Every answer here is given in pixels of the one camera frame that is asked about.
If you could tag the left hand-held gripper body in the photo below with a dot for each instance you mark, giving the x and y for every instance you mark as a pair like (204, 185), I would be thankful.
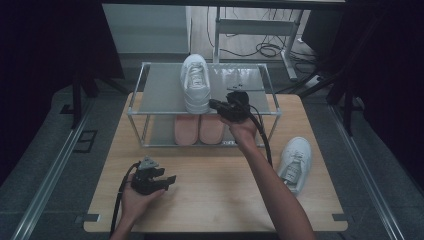
(145, 180)

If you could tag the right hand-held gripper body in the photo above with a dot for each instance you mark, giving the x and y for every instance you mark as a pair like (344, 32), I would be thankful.
(238, 106)

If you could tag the pink slipper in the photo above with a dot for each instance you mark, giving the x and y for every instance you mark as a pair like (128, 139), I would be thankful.
(186, 130)
(211, 130)

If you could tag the white sneaker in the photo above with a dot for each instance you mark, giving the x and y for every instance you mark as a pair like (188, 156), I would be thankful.
(196, 83)
(296, 163)

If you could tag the grey metal shoe rack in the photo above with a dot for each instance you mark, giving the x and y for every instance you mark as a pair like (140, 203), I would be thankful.
(160, 93)

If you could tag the person's left hand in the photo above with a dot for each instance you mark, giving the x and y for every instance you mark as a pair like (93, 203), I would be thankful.
(135, 203)

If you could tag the person's right hand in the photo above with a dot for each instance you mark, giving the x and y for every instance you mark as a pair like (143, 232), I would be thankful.
(243, 131)

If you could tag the white power strip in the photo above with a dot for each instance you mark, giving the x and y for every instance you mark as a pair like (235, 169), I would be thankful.
(314, 81)

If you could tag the white cabinet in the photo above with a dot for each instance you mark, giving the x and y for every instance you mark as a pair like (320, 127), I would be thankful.
(146, 28)

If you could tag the black stand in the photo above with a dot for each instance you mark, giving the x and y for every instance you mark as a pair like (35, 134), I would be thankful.
(348, 110)
(77, 100)

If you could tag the dark box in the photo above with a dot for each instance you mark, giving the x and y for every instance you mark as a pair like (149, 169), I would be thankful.
(320, 31)

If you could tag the dark curtain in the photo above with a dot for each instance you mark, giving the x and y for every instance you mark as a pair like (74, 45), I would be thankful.
(393, 83)
(43, 66)

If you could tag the white desk frame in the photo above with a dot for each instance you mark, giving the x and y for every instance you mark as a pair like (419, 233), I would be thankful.
(256, 27)

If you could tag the aluminium floor rail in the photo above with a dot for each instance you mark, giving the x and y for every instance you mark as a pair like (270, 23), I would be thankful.
(366, 180)
(50, 180)

